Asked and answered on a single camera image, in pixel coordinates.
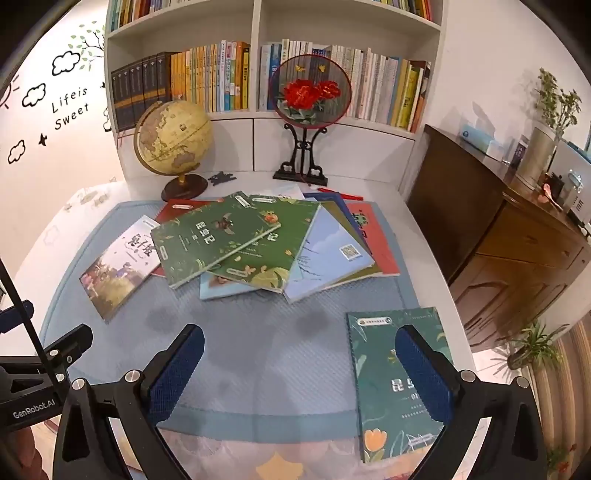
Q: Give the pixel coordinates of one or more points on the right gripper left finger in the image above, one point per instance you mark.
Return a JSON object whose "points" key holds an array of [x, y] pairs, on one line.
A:
{"points": [[86, 447]]}

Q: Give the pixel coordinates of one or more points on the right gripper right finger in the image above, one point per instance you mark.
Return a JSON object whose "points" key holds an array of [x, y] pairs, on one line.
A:
{"points": [[514, 446]]}

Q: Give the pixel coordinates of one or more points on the teal mantis insect book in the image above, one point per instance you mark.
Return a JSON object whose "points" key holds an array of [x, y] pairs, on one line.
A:
{"points": [[393, 419]]}

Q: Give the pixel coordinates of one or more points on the white rabbit hill book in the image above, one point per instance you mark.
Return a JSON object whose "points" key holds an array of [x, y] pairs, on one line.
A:
{"points": [[127, 262]]}

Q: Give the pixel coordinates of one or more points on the green beetle insect book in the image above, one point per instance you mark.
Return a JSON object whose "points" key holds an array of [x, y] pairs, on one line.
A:
{"points": [[194, 242]]}

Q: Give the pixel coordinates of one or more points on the green insect book 03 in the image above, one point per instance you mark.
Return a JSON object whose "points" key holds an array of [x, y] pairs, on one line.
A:
{"points": [[266, 263]]}

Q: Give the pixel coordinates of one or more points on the dark blue eagle book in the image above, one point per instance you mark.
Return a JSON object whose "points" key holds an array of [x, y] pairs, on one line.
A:
{"points": [[322, 196]]}

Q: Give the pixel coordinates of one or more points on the striped beige curtain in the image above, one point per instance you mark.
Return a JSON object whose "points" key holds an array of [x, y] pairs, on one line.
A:
{"points": [[563, 397]]}

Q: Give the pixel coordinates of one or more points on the dark wooden cabinet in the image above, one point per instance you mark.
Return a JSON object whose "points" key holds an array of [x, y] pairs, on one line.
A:
{"points": [[505, 255]]}

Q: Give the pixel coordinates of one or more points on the blue quilted table mat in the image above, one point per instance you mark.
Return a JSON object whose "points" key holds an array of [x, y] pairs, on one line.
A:
{"points": [[272, 371]]}

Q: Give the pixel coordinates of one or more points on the light blue bottom book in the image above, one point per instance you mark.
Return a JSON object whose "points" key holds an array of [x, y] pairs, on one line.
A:
{"points": [[214, 287]]}

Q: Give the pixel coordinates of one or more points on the olive green book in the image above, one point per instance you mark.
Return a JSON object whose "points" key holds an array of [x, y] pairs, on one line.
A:
{"points": [[372, 271]]}

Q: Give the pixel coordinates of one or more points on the red fairy tale book 01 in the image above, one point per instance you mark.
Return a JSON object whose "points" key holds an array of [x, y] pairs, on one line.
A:
{"points": [[175, 208]]}

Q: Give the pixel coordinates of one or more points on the light blue back cover book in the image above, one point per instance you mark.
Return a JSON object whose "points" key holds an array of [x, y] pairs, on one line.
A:
{"points": [[329, 255]]}

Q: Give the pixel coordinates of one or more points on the coral red book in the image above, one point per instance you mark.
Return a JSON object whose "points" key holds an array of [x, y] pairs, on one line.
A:
{"points": [[366, 218]]}

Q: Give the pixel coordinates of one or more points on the small black metal ornament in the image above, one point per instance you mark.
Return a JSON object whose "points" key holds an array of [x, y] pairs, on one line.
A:
{"points": [[221, 178]]}

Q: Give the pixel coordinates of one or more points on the antique yellow desk globe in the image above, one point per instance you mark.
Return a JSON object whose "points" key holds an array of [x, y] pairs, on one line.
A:
{"points": [[170, 139]]}

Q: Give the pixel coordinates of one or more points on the white book under pile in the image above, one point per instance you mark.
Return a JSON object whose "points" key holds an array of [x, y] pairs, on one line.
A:
{"points": [[289, 191]]}

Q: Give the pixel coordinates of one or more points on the potted plant in grey vase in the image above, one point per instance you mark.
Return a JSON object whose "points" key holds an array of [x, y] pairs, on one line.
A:
{"points": [[554, 111]]}

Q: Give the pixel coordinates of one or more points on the white bookshelf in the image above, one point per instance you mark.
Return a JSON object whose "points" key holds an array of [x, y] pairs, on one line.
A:
{"points": [[221, 54]]}

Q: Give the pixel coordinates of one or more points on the round embroidered fan on stand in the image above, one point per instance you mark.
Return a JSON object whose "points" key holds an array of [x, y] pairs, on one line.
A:
{"points": [[309, 92]]}

